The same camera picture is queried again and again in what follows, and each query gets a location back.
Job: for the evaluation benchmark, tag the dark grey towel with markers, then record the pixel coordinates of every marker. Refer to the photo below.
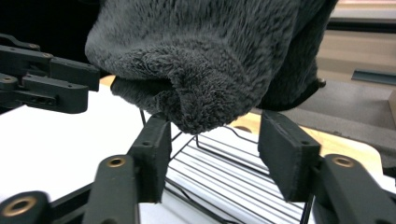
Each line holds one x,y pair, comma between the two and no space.
199,56

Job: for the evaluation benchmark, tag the black frame crossbar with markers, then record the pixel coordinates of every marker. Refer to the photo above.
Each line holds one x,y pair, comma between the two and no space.
361,25

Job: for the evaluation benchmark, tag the white table mat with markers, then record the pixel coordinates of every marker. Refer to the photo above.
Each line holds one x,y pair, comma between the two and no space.
62,146

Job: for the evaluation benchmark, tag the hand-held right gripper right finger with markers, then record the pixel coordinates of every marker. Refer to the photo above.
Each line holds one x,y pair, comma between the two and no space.
288,155

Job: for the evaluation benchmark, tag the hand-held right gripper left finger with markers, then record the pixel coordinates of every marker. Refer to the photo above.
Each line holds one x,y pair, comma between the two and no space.
152,158

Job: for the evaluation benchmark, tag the light wooden desk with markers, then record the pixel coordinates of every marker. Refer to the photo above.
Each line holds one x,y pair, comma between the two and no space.
351,53

